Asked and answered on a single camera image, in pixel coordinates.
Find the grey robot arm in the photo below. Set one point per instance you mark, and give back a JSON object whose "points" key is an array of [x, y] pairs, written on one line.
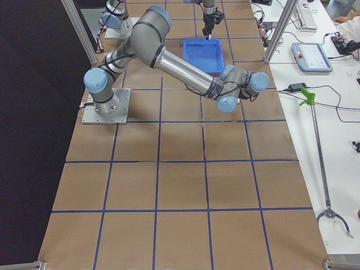
{"points": [[146, 42], [116, 15]]}

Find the black power adapter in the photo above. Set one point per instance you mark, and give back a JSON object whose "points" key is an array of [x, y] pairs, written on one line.
{"points": [[296, 87]]}

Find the teach pendant tablet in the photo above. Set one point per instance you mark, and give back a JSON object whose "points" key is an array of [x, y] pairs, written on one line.
{"points": [[311, 57]]}

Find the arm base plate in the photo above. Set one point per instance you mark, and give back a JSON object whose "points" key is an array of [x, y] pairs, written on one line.
{"points": [[114, 111], [121, 28]]}

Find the aluminium frame post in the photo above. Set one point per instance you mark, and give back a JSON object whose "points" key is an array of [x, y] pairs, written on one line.
{"points": [[276, 36]]}

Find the white keyboard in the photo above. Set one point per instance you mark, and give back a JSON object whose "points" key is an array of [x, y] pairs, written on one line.
{"points": [[304, 14]]}

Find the green handled reacher grabber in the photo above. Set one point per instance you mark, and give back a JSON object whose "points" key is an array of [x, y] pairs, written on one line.
{"points": [[328, 212]]}

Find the blue plastic tray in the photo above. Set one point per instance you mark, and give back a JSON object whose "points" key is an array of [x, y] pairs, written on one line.
{"points": [[206, 55]]}

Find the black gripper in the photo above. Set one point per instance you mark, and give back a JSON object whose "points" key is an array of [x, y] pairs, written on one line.
{"points": [[208, 18]]}

